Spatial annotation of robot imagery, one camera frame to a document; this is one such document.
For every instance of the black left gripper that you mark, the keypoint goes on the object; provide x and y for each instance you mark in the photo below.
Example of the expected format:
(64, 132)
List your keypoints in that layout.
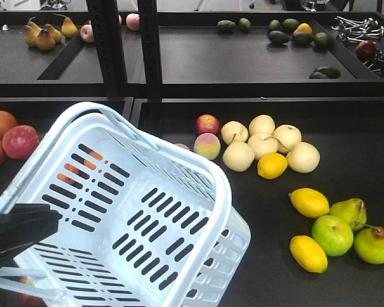
(24, 226)

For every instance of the light blue plastic basket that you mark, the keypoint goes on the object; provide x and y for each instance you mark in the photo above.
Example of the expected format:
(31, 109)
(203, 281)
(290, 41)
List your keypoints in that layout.
(143, 222)

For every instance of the red yellow apple front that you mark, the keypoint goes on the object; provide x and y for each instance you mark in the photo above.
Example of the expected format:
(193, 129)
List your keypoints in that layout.
(27, 300)

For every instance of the pink peach behind basket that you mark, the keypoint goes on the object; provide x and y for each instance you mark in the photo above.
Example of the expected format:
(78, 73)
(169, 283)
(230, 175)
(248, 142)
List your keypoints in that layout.
(182, 146)

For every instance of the brown yellow pear three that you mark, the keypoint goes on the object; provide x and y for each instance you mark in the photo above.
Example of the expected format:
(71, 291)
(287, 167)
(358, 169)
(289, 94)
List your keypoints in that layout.
(54, 33)

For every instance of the white pear three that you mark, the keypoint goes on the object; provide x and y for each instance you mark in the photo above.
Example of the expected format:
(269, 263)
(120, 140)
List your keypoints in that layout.
(287, 136)

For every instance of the dark green avocado three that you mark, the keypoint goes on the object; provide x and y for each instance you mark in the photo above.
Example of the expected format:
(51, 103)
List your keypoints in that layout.
(274, 25)

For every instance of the pinkish red apple right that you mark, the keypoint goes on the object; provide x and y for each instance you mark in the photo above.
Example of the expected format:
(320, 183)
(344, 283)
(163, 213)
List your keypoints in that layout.
(20, 142)

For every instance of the brown yellow pear two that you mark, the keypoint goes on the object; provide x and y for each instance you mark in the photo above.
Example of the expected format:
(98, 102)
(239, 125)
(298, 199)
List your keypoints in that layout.
(44, 41)

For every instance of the brown yellow pear one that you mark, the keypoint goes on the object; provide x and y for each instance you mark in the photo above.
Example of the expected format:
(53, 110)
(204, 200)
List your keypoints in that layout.
(30, 36)

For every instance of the brown yellow pear four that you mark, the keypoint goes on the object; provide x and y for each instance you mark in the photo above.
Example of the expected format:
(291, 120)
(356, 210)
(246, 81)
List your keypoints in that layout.
(68, 28)

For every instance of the pale pink apple front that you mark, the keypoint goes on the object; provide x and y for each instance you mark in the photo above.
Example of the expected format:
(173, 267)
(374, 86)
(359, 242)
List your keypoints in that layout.
(86, 33)

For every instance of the pink yellow peach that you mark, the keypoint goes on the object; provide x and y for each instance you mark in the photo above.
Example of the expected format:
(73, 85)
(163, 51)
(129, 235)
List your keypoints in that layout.
(207, 145)

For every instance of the white pear five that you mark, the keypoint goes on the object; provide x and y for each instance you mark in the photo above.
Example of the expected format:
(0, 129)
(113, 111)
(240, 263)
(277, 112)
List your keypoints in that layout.
(238, 156)

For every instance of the white pear one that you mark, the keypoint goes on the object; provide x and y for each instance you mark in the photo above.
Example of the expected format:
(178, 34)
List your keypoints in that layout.
(234, 131)

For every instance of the pale pink apple right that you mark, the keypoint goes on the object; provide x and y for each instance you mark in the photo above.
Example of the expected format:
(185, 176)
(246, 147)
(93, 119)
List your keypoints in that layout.
(132, 21)

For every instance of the white pear four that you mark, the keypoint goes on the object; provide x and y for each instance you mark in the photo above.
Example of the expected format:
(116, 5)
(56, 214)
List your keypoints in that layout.
(262, 144)

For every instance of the yellow lemon near pears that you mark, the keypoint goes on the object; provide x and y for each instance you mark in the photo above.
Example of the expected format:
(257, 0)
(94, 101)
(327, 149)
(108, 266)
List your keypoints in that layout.
(272, 165)

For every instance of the white pear two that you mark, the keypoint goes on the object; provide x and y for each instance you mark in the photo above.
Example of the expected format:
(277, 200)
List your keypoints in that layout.
(262, 124)

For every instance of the dark green avocado one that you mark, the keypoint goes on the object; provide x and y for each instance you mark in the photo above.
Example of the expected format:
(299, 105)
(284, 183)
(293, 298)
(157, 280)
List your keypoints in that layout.
(225, 26)

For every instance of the yellow lemon upper right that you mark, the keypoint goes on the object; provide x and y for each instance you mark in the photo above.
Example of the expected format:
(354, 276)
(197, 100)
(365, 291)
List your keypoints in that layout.
(309, 202)

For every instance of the yellow lemon lower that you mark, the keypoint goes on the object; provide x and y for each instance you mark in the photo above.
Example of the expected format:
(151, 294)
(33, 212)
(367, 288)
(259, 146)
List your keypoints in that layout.
(308, 254)

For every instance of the white pear six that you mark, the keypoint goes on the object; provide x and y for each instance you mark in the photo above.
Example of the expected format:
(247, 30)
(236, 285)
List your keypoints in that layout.
(303, 158)

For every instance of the dark green avocado two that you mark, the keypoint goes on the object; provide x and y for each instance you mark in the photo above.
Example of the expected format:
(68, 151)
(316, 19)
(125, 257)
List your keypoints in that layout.
(244, 25)

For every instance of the black rear display tray stand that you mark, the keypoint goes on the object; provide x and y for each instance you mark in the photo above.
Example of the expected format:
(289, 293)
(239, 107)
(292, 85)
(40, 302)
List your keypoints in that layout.
(197, 61)

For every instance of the green apple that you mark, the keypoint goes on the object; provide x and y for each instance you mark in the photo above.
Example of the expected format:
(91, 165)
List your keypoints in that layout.
(333, 234)

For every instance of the dark green avocado five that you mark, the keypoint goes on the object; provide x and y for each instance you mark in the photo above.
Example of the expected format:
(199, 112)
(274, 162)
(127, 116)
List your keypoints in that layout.
(278, 37)

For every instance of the green pear rear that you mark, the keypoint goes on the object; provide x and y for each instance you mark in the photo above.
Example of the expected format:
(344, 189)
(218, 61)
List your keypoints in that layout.
(352, 211)

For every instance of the dark green avocado four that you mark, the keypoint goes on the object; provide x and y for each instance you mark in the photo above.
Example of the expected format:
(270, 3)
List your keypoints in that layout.
(290, 25)

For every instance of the dark green avocado six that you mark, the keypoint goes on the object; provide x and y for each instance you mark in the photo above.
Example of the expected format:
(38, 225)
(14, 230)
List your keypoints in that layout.
(302, 38)

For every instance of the dark green avocado eight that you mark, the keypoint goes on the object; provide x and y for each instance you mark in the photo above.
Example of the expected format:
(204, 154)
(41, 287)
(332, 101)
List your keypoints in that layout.
(325, 72)

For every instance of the yellow mango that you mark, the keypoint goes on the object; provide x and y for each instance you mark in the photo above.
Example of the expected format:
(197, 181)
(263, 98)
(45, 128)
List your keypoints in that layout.
(304, 27)

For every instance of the black perforated upright post left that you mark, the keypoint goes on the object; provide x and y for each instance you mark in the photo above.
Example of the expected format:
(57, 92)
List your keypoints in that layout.
(104, 19)

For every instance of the black perforated upright post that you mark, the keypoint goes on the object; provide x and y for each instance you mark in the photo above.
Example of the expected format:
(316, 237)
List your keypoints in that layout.
(104, 19)
(147, 10)

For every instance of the black perforated upright post right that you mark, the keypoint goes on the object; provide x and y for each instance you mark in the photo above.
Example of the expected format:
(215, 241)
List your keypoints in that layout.
(147, 10)

